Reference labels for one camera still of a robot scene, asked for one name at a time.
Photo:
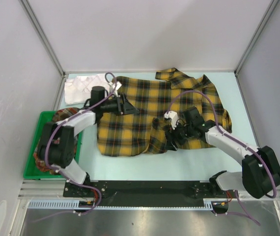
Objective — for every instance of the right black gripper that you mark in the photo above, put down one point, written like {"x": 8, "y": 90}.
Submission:
{"x": 172, "y": 135}

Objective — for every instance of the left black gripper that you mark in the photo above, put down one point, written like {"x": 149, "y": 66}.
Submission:
{"x": 126, "y": 108}

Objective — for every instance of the yellow plaid long sleeve shirt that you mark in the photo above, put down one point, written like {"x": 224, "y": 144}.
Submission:
{"x": 171, "y": 89}

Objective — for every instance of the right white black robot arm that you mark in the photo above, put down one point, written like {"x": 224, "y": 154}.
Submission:
{"x": 260, "y": 173}

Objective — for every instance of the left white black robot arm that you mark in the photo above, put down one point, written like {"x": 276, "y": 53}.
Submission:
{"x": 57, "y": 142}

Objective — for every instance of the white folded shirt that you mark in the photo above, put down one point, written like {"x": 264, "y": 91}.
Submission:
{"x": 77, "y": 90}

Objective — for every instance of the red plaid crumpled shirt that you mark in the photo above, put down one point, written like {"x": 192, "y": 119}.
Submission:
{"x": 50, "y": 116}

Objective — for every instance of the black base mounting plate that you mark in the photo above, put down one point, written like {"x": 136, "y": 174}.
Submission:
{"x": 121, "y": 193}

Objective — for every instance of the green plastic bin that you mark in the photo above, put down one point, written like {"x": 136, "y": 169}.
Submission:
{"x": 30, "y": 171}

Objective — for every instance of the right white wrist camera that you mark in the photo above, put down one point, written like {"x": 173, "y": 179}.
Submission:
{"x": 172, "y": 116}

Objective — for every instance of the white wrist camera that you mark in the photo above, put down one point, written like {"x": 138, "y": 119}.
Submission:
{"x": 172, "y": 116}
{"x": 114, "y": 87}

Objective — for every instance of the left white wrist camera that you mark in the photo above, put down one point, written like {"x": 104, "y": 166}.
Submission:
{"x": 114, "y": 87}

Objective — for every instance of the aluminium front frame rail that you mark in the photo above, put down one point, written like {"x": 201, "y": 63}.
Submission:
{"x": 53, "y": 189}

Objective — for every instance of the left aluminium corner post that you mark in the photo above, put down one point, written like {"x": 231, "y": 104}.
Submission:
{"x": 42, "y": 36}

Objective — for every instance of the aluminium corner post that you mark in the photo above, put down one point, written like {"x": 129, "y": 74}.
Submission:
{"x": 257, "y": 34}
{"x": 42, "y": 36}

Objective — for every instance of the white slotted cable duct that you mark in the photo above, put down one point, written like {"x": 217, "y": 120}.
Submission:
{"x": 83, "y": 205}

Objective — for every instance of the right aluminium corner post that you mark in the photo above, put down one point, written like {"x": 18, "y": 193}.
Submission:
{"x": 257, "y": 34}

